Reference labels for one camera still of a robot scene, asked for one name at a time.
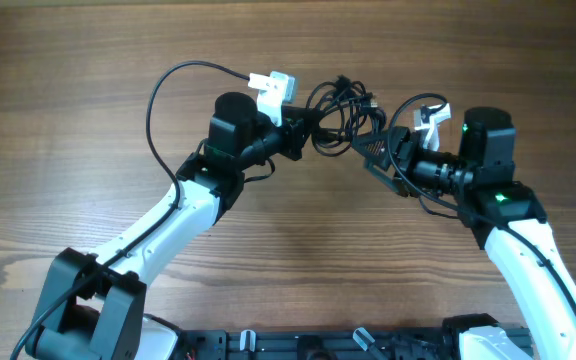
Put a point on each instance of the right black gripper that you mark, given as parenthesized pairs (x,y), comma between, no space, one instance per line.
(382,160)

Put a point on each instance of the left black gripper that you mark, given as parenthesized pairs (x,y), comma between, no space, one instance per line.
(296,129)

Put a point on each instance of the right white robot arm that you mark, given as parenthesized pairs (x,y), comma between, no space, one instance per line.
(505,216)

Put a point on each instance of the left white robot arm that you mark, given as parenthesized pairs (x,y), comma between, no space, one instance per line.
(92,304)

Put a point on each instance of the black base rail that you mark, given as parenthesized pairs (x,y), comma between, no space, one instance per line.
(398,344)

